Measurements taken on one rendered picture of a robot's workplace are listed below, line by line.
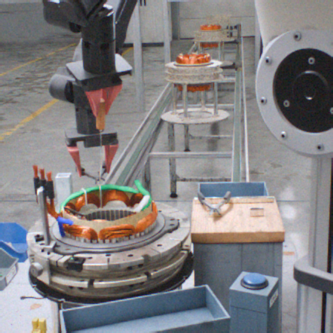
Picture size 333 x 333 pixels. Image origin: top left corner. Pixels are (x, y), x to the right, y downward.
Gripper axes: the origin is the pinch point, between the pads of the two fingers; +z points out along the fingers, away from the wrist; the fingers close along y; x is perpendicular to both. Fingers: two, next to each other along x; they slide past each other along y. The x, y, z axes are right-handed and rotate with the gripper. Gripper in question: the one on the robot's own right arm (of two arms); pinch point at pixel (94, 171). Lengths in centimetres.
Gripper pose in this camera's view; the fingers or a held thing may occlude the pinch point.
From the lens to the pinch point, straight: 129.3
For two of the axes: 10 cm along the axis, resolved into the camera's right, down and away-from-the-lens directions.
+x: 2.8, 3.4, -9.0
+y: -9.6, 1.3, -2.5
